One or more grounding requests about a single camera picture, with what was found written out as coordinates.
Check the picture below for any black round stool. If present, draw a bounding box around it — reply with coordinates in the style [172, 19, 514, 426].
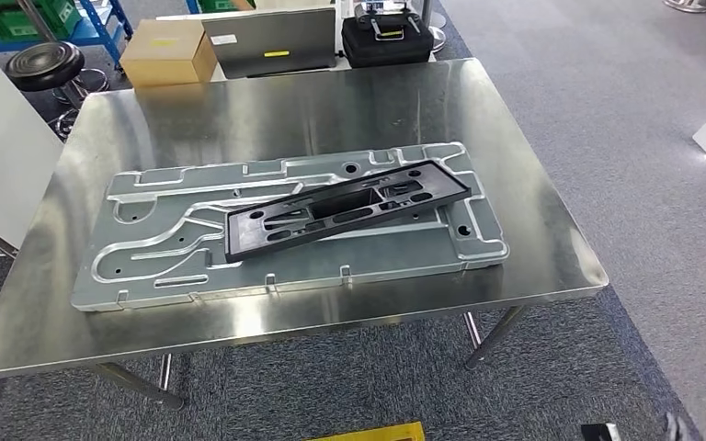
[4, 40, 110, 140]

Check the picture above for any grey metal fixture plate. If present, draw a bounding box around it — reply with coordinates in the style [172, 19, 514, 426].
[71, 141, 511, 312]

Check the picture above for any black plastic plate part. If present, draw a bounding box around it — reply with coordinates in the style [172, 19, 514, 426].
[223, 160, 473, 264]

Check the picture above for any blue metal shelf rack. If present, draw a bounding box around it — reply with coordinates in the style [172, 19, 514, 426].
[0, 0, 135, 67]

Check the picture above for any chrome stool base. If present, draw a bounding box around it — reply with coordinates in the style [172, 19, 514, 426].
[662, 0, 706, 15]

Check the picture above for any stainless steel workbench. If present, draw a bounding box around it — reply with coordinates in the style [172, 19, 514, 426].
[0, 57, 610, 410]

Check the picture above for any grey flat metal case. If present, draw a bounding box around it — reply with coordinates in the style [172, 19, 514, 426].
[201, 6, 337, 79]

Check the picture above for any black carrying case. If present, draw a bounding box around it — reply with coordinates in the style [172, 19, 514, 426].
[340, 15, 435, 68]

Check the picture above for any brown cardboard box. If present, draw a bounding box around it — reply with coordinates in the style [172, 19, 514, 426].
[120, 17, 219, 88]

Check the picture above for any white cabinet panel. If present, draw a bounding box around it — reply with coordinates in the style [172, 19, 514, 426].
[0, 34, 65, 251]

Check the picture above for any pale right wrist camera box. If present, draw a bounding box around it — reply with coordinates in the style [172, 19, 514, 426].
[581, 423, 623, 441]

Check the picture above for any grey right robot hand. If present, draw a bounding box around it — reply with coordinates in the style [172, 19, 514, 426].
[663, 413, 704, 441]

